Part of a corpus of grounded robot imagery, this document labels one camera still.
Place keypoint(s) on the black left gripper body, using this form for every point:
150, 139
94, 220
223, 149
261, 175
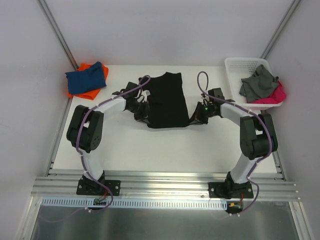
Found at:
141, 111

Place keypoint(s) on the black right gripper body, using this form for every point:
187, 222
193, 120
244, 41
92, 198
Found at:
200, 114

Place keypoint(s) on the black t shirt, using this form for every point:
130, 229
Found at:
167, 102

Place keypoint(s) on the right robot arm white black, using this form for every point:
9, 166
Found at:
257, 140

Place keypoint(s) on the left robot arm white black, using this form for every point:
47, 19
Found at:
85, 133

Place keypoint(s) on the orange t shirt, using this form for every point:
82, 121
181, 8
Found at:
87, 93

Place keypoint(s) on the white plastic laundry basket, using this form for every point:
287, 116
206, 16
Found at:
243, 67

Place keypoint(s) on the blue t shirt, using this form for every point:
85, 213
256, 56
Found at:
85, 80

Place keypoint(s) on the grey green t shirt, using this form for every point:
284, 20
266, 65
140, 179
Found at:
258, 86

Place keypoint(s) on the pink t shirt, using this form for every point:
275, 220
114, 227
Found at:
277, 97

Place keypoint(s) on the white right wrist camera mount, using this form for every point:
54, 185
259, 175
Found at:
205, 98

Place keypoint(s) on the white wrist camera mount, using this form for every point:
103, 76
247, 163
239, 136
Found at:
144, 96
205, 98

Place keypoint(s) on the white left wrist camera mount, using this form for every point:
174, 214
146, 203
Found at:
144, 96

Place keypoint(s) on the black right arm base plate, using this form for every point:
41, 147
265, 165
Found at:
224, 190

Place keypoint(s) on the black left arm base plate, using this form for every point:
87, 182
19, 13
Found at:
87, 187

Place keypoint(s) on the aluminium mounting rail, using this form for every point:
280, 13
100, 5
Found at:
165, 185

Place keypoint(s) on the white slotted cable duct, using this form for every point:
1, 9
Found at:
135, 203

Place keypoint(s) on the left corner aluminium post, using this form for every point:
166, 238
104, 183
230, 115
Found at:
57, 32

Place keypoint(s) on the corner aluminium post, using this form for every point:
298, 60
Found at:
289, 13
57, 32

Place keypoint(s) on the right corner aluminium post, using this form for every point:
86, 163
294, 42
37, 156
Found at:
289, 13

